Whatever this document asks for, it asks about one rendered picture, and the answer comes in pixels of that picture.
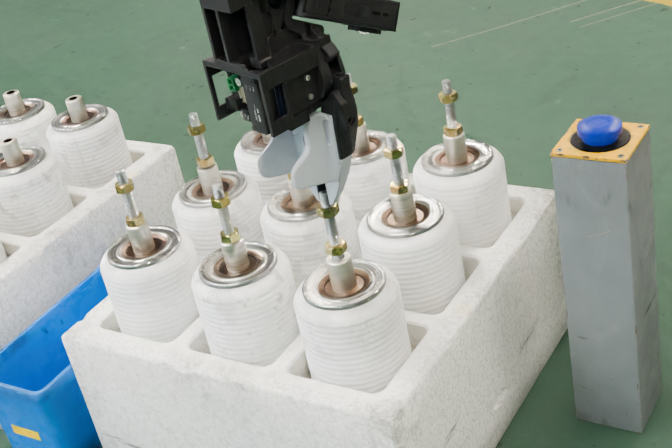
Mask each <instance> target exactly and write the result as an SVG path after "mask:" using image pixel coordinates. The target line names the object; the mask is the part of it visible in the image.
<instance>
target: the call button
mask: <svg viewBox="0 0 672 448"><path fill-rule="evenodd" d="M622 132H623V126H622V121H621V120H620V119H619V118H617V117H615V116H612V115H606V114H599V115H592V116H589V117H586V118H584V119H583V120H581V121H580V122H579V123H578V124H577V135H578V137H580V138H581V139H582V141H583V142H584V143H585V144H587V145H591V146H605V145H609V144H612V143H614V142H615V141H617V139H618V137H619V135H621V133H622Z"/></svg>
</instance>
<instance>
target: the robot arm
mask: <svg viewBox="0 0 672 448"><path fill-rule="evenodd" d="M199 2H200V6H201V10H202V14H203V18H204V22H205V26H206V30H207V34H208V38H209V42H210V46H211V49H212V53H213V55H212V56H210V57H208V58H205V59H203V60H202V63H203V67H204V71H205V75H206V79H207V82H208V86H209V90H210V94H211V98H212V102H213V106H214V109H215V113H216V117H217V120H219V121H220V120H221V119H223V118H225V117H227V116H229V115H231V114H233V113H234V112H236V111H240V115H241V116H242V117H243V118H244V120H245V121H249V122H251V123H252V129H253V130H254V131H255V132H258V133H262V134H265V135H269V134H271V140H270V142H269V144H268V145H267V147H266V148H265V149H264V151H263V152H262V153H261V155H260V156H259V158H258V160H257V167H258V171H259V173H260V175H261V176H263V177H265V178H272V177H277V176H281V175H285V174H290V173H291V183H292V185H293V187H294V188H296V189H298V190H303V189H306V188H310V189H311V191H312V192H313V194H314V196H315V197H316V199H317V200H319V201H320V198H319V192H320V191H322V190H326V194H327V199H328V203H329V204H330V205H333V204H335V203H336V202H337V201H338V200H339V198H340V195H341V193H342V191H343V189H344V186H345V184H346V181H347V177H348V174H349V171H350V167H351V162H352V154H353V153H354V151H355V147H356V138H357V130H358V111H357V106H356V102H355V98H354V95H353V92H352V89H351V86H350V76H349V74H347V73H345V68H344V65H343V62H342V59H341V57H340V51H339V50H338V49H337V47H336V46H335V44H334V43H333V42H332V41H331V38H330V34H325V33H324V27H323V26H322V25H320V24H315V23H310V22H305V21H301V20H296V19H293V18H292V16H295V17H303V18H309V19H315V20H321V21H328V22H334V23H340V24H343V25H348V30H355V31H357V32H358V33H360V34H363V35H368V34H371V33H374V34H380V35H381V30H382V31H392V32H396V27H397V21H398V15H399V8H400V2H397V1H393V0H199ZM223 70H224V71H225V72H226V73H227V77H228V78H226V80H227V84H228V88H229V90H230V91H231V93H232V94H231V95H229V96H227V97H225V102H223V103H221V104H219V102H218V98H217V94H216V90H215V86H214V82H213V78H212V76H213V75H215V74H217V73H219V72H221V71H223ZM320 107H321V112H316V111H315V110H317V109H319V108H320Z"/></svg>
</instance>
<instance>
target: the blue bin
mask: <svg viewBox="0 0 672 448"><path fill-rule="evenodd" d="M107 296H108V292H107V288H106V286H105V283H104V280H103V277H102V274H101V272H100V266H99V267H98V268H97V269H96V270H95V271H93V272H92V273H91V274H90V275H89V276H87V277H86V278H85V279H84V280H83V281H82V282H80V283H79V284H78V285H77V286H76V287H74V288H73V289H72V290H71V291H70V292H69V293H67V294H66V295H65V296H64V297H63V298H61V299H60V300H59V301H58V302H57V303H56V304H54V305H53V306H52V307H51V308H50V309H48V310H47V311H46V312H45V313H44V314H43V315H41V316H40V317H39V318H38V319H37V320H35V321H34V322H33V323H32V324H31V325H30V326H28V327H27V328H26V329H25V330H24V331H22V332H21V333H20V334H19V335H18V336H17V337H15V338H14V339H13V340H12V341H11V342H9V343H8V344H7V345H6V346H5V347H3V348H2V349H1V350H0V424H1V426H2V428H3V430H4V432H5V434H6V436H7V438H8V440H9V442H10V444H11V446H12V447H13V448H100V447H101V446H102V444H101V441H100V439H99V436H98V433H97V431H96V428H95V426H94V423H93V420H92V418H91V415H90V412H89V410H88V407H87V405H86V402H85V399H84V397H83V394H82V391H81V389H80V386H79V384H78V381H77V378H76V376H75V373H74V370H73V368H72V365H71V363H70V360H69V357H68V355H67V352H66V349H65V347H64V344H63V342H62V335H63V334H64V333H65V332H67V331H68V330H69V329H70V328H71V327H72V326H74V325H75V324H76V323H77V322H79V321H82V320H83V319H84V318H85V316H86V314H87V313H89V312H90V311H91V310H92V309H93V308H94V307H96V306H97V305H98V304H99V303H100V302H101V301H102V300H104V299H105V298H106V297H107Z"/></svg>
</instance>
